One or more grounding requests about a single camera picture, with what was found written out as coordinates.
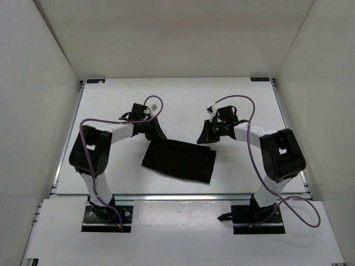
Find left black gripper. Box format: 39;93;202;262
140;115;166;141

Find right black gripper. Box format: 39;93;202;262
197;119;226;144

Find black skirt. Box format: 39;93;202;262
141;138;217;184

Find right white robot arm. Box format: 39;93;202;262
197;105;306;222

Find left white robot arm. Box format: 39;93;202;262
69;103;166;223

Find right blue label sticker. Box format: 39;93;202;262
250;77;270;82

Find blue label sticker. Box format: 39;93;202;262
250;77;270;82
86;79;105;84

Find left blue label sticker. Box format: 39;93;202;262
86;79;105;84

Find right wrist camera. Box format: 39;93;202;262
206;105;217;122

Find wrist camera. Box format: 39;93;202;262
147;104;158;113
206;105;217;122

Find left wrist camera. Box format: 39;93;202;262
147;104;158;113

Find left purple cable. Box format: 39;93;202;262
79;95;164;219

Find purple cable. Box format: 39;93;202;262
213;95;321;228
79;95;164;219

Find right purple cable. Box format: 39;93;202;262
213;95;321;228

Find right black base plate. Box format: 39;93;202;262
217;197;286;235

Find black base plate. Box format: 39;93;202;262
81;203;134;233
217;197;286;235

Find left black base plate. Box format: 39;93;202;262
81;203;134;233

